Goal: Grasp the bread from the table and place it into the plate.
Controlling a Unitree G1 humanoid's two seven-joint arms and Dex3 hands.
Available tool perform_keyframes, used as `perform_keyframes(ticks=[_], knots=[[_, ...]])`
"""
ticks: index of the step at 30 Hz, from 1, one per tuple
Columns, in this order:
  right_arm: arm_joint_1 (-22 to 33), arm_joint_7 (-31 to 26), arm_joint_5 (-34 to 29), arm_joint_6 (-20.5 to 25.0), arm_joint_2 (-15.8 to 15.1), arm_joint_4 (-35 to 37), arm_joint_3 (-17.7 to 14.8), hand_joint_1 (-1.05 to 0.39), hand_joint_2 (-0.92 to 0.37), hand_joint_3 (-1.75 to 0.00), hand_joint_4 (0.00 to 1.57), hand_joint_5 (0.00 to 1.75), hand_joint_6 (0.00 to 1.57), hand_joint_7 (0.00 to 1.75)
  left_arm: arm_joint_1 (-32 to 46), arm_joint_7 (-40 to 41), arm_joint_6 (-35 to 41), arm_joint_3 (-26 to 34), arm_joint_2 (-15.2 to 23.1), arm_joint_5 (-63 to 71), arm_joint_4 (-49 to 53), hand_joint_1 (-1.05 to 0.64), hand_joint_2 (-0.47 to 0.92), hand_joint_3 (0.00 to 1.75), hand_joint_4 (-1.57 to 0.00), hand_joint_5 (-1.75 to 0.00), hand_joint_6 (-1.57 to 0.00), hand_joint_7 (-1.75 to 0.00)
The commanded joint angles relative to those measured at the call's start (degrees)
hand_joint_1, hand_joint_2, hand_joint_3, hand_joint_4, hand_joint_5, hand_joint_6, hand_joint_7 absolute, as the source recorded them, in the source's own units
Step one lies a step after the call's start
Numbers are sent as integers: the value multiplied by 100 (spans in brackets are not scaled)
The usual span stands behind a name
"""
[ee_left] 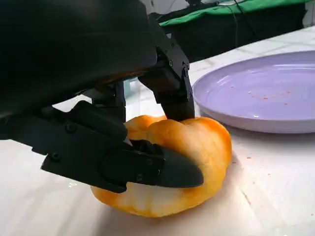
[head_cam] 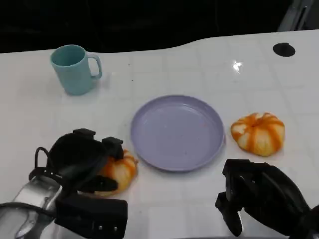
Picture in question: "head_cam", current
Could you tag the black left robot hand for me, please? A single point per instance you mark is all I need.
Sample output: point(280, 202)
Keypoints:
point(74, 154)

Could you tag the pale green mug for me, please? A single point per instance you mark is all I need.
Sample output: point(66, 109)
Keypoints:
point(73, 76)

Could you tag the orange white toy bread roll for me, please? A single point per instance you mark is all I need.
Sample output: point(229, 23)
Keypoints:
point(123, 171)
point(259, 135)

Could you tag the black round table grommet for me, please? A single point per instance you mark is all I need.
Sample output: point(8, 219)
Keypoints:
point(284, 49)

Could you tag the grey frame behind table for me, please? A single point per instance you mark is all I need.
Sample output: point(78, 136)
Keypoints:
point(296, 15)

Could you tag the lilac plate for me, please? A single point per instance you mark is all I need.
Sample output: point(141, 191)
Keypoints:
point(177, 132)

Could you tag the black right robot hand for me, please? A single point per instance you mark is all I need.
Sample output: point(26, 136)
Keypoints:
point(271, 196)

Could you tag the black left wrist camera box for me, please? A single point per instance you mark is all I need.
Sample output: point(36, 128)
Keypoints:
point(92, 214)

